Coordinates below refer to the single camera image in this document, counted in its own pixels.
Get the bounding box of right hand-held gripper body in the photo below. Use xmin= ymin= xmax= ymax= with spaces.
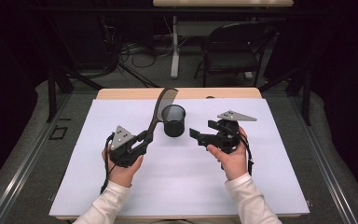
xmin=199 ymin=109 xmax=258 ymax=155

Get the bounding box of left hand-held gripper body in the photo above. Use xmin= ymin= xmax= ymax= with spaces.
xmin=106 ymin=125 xmax=149 ymax=169

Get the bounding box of black mesh pen cup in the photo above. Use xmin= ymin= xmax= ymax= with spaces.
xmin=160 ymin=104 xmax=187 ymax=138

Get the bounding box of black comb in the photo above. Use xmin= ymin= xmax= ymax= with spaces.
xmin=146 ymin=87 xmax=179 ymax=141

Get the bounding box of person's right hand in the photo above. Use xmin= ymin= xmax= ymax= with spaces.
xmin=206 ymin=126 xmax=250 ymax=182

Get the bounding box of person's left hand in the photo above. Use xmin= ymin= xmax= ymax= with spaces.
xmin=102 ymin=146 xmax=145 ymax=189

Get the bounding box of wooden table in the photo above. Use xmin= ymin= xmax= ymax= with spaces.
xmin=55 ymin=87 xmax=306 ymax=220

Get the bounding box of white board sheet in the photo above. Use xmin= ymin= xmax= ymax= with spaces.
xmin=48 ymin=98 xmax=310 ymax=217

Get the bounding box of black folding chair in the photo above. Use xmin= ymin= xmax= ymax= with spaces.
xmin=193 ymin=21 xmax=278 ymax=88

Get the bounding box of white desk with beige top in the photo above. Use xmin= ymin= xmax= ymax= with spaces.
xmin=152 ymin=0 xmax=295 ymax=79

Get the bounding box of right hand-held gripper cable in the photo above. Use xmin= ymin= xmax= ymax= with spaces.
xmin=238 ymin=133 xmax=255 ymax=177

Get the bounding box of hand-held gripper cable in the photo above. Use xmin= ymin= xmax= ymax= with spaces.
xmin=238 ymin=133 xmax=255 ymax=177
xmin=99 ymin=133 xmax=117 ymax=195

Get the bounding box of left hand-held gripper cable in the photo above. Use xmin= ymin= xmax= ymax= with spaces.
xmin=99 ymin=133 xmax=117 ymax=195

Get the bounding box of black metal frame stand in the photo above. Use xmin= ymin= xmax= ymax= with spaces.
xmin=258 ymin=66 xmax=312 ymax=127
xmin=45 ymin=12 xmax=105 ymax=124

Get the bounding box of bundle of floor cables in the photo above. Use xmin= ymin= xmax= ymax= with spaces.
xmin=103 ymin=15 xmax=175 ymax=70

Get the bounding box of aluminium floor rail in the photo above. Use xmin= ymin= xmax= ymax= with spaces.
xmin=288 ymin=92 xmax=358 ymax=224
xmin=0 ymin=92 xmax=73 ymax=224

